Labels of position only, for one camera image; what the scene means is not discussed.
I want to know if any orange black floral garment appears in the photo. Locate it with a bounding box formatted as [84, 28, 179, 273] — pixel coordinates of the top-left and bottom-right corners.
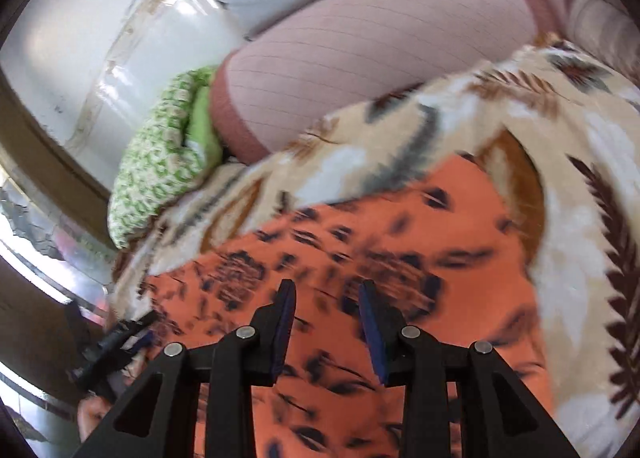
[142, 151, 557, 458]

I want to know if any person's left hand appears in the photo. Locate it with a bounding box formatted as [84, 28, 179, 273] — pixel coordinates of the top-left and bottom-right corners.
[77, 393, 113, 443]

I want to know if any green white patterned pillow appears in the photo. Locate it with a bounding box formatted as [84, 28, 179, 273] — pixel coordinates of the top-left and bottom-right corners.
[107, 65, 224, 249]

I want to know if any beige leaf pattern blanket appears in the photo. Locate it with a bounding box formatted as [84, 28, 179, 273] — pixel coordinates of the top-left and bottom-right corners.
[111, 36, 639, 457]

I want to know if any pink quilted pillow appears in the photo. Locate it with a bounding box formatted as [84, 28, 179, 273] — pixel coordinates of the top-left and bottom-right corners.
[209, 0, 559, 163]

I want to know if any striped beige cushion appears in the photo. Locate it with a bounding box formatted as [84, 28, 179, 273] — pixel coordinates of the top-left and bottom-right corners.
[566, 0, 639, 86]

